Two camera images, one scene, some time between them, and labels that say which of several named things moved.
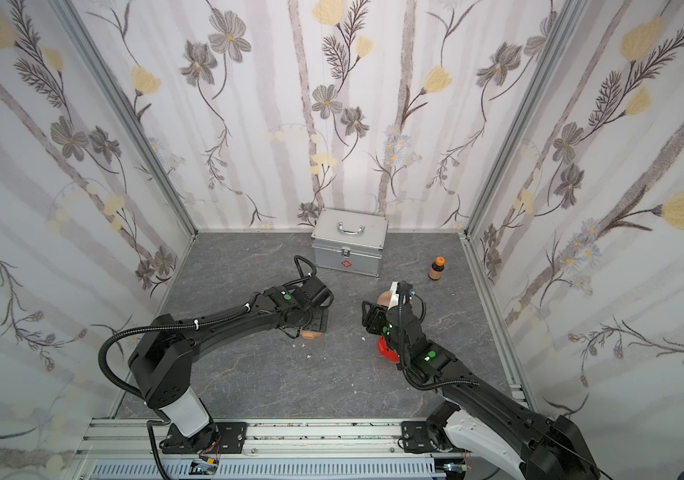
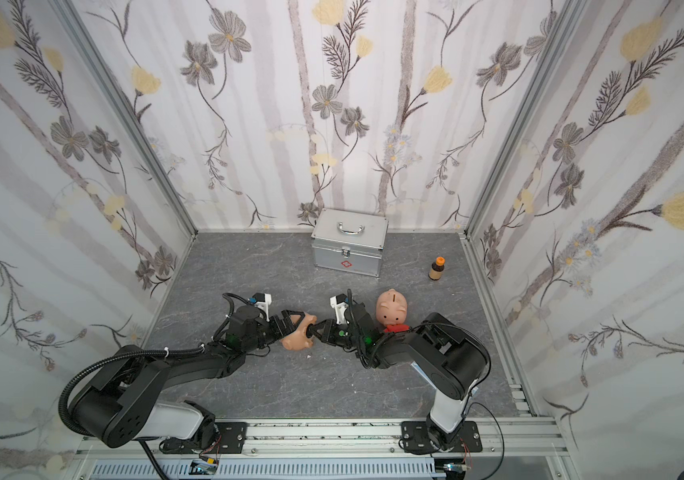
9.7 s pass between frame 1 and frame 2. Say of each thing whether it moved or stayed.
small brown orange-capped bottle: stayed
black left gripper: moved
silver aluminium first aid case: stayed
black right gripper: moved
